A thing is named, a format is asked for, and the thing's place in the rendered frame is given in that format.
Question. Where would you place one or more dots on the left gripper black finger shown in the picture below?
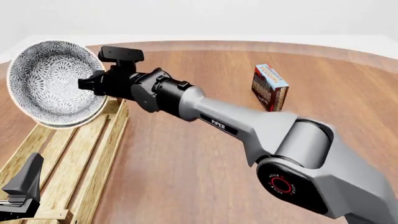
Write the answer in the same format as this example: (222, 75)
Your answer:
(29, 179)

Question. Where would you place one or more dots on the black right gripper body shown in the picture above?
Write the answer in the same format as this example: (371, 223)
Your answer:
(113, 84)

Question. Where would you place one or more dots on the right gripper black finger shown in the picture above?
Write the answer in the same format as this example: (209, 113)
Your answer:
(87, 84)

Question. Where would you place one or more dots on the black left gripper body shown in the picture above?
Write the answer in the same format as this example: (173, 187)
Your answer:
(18, 211)

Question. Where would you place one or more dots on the patterned grey white bowl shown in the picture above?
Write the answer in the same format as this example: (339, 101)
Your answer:
(90, 117)
(46, 81)

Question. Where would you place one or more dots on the silver-grey right robot arm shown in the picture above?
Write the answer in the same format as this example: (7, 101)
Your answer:
(280, 133)

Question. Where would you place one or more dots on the wooden slat tray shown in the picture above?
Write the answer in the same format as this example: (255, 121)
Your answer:
(77, 149)

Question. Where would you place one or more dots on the printed pudding box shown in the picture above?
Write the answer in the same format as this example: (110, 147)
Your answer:
(270, 89)

